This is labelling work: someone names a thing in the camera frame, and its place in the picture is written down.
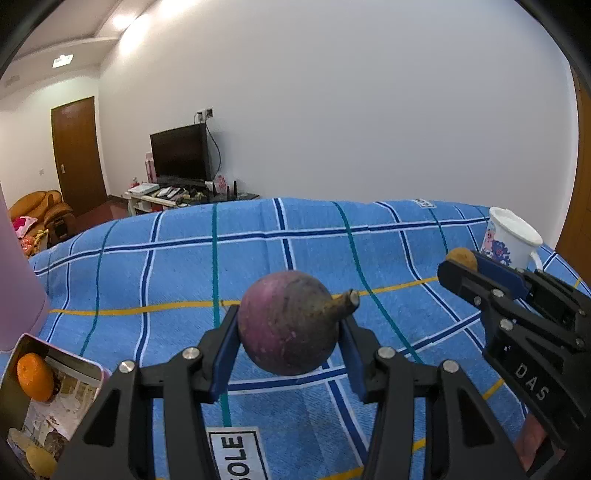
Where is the printed paper sheet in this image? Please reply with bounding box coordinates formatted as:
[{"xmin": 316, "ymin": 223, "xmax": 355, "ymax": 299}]
[{"xmin": 21, "ymin": 355, "xmax": 102, "ymax": 457}]

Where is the wooden door frame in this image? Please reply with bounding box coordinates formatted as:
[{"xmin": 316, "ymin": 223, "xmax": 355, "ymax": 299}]
[{"xmin": 556, "ymin": 65, "xmax": 591, "ymax": 278}]

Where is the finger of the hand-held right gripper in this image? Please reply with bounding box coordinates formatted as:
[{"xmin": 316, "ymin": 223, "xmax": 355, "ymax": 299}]
[
  {"xmin": 475, "ymin": 251, "xmax": 591, "ymax": 333},
  {"xmin": 437, "ymin": 261, "xmax": 583, "ymax": 352}
]

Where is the white television stand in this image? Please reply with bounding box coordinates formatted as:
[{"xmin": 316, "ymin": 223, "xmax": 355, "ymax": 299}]
[{"xmin": 124, "ymin": 182, "xmax": 260, "ymax": 217}]

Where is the small brown round fruit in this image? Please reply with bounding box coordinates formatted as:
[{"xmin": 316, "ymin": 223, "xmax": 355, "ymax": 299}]
[
  {"xmin": 445, "ymin": 248, "xmax": 478, "ymax": 272},
  {"xmin": 25, "ymin": 445, "xmax": 58, "ymax": 478}
]

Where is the brown wooden door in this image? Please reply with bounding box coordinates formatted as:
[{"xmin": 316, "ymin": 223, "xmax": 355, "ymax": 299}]
[{"xmin": 51, "ymin": 96, "xmax": 109, "ymax": 217}]

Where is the pink cushion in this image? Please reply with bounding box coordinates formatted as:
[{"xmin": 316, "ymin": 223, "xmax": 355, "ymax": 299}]
[{"xmin": 11, "ymin": 216, "xmax": 37, "ymax": 238}]

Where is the white printed mug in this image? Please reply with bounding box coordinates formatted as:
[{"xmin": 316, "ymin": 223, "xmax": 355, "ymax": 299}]
[{"xmin": 480, "ymin": 207, "xmax": 544, "ymax": 273}]

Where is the black power cable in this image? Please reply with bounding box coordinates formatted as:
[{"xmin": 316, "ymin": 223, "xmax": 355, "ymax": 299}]
[{"xmin": 205, "ymin": 122, "xmax": 222, "ymax": 178}]

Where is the pink electric kettle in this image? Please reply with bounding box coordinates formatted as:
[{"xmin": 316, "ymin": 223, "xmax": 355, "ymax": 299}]
[{"xmin": 0, "ymin": 182, "xmax": 51, "ymax": 354}]

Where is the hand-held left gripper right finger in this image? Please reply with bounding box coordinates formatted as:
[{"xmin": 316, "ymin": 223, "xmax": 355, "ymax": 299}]
[{"xmin": 341, "ymin": 316, "xmax": 527, "ymax": 480}]

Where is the large orange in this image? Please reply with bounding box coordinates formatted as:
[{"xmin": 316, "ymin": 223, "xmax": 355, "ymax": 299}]
[{"xmin": 17, "ymin": 352, "xmax": 55, "ymax": 402}]

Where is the pink metal tin box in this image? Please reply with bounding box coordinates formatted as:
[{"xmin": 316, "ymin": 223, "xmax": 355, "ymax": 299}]
[{"xmin": 0, "ymin": 333, "xmax": 112, "ymax": 480}]

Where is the orange leather sofa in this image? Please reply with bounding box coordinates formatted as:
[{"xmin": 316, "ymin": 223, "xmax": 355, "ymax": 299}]
[{"xmin": 8, "ymin": 190, "xmax": 75, "ymax": 247}]

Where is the blue plaid blanket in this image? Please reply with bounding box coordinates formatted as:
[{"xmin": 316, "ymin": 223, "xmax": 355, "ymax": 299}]
[{"xmin": 0, "ymin": 198, "xmax": 591, "ymax": 480}]

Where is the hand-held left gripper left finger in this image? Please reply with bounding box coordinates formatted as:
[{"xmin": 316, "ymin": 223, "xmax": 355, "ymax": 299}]
[{"xmin": 55, "ymin": 305, "xmax": 242, "ymax": 480}]

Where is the purple turnip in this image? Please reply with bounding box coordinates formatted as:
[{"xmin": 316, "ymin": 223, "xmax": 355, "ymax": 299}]
[{"xmin": 238, "ymin": 271, "xmax": 360, "ymax": 376}]

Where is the black television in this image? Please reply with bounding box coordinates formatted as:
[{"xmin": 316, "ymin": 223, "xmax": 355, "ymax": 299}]
[{"xmin": 150, "ymin": 124, "xmax": 213, "ymax": 182}]

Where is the person's right hand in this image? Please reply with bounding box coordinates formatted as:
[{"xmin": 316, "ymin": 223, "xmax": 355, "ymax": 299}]
[{"xmin": 515, "ymin": 413, "xmax": 555, "ymax": 472}]

